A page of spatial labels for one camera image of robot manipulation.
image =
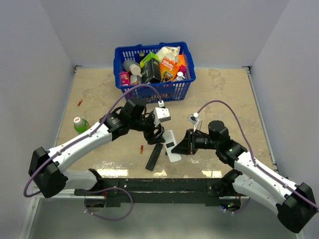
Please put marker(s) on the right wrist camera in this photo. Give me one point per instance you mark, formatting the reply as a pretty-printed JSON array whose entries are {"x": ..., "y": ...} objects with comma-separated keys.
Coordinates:
[{"x": 195, "y": 120}]

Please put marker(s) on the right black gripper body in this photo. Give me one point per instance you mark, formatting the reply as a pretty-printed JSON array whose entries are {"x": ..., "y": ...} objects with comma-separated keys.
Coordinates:
[{"x": 194, "y": 140}]

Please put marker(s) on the orange label bottle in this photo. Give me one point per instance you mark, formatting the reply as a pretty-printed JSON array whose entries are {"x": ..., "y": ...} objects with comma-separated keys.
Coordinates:
[{"x": 135, "y": 80}]

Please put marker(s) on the white red remote control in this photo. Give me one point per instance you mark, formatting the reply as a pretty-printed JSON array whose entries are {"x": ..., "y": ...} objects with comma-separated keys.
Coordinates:
[{"x": 170, "y": 143}]

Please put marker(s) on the green orange drink bottle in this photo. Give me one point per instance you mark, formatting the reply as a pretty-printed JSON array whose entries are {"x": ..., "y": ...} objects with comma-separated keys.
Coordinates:
[{"x": 80, "y": 125}]

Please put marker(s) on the crumpled white paper bag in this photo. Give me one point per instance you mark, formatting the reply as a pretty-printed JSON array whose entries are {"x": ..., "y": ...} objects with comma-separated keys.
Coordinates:
[{"x": 171, "y": 53}]

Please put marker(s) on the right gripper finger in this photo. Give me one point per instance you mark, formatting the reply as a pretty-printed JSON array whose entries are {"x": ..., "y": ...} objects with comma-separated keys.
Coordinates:
[
  {"x": 182, "y": 148},
  {"x": 187, "y": 139}
]

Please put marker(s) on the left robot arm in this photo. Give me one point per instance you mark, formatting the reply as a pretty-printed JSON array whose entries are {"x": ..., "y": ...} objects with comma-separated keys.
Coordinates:
[{"x": 49, "y": 169}]

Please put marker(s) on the white pump bottle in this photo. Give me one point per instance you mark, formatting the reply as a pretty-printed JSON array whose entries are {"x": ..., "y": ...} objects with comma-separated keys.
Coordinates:
[{"x": 180, "y": 76}]

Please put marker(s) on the black remote control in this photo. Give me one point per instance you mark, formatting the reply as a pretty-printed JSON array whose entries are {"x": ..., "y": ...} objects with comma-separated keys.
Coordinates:
[{"x": 154, "y": 157}]

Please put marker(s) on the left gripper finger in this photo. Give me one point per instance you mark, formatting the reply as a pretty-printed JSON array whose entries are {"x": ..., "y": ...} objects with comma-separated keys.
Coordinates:
[
  {"x": 158, "y": 131},
  {"x": 155, "y": 139}
]

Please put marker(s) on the black green carton box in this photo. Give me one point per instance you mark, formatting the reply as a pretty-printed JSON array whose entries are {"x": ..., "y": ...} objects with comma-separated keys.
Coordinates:
[{"x": 150, "y": 69}]

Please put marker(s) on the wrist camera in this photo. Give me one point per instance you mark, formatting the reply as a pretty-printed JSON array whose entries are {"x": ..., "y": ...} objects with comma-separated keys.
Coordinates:
[
  {"x": 161, "y": 113},
  {"x": 195, "y": 120}
]

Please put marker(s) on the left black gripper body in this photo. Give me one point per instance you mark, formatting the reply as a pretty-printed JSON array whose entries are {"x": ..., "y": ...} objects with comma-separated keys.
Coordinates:
[{"x": 149, "y": 132}]

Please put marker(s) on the blue plastic basket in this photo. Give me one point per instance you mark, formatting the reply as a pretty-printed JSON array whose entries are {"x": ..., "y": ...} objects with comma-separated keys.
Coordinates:
[{"x": 171, "y": 91}]

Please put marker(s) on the orange Gillette razor box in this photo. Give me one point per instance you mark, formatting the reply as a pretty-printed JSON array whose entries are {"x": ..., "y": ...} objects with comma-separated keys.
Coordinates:
[{"x": 168, "y": 70}]

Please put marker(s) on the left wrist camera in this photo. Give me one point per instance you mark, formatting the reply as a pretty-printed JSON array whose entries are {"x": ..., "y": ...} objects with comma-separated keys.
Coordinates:
[{"x": 161, "y": 113}]

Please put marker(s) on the grey white bottle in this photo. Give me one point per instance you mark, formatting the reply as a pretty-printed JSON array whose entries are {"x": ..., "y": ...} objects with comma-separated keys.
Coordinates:
[{"x": 132, "y": 67}]

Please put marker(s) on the pink packet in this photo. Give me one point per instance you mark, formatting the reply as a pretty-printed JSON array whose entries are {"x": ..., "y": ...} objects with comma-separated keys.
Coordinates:
[{"x": 125, "y": 78}]

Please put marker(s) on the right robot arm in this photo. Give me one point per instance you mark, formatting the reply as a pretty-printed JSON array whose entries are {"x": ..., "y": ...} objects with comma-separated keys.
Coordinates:
[{"x": 293, "y": 204}]

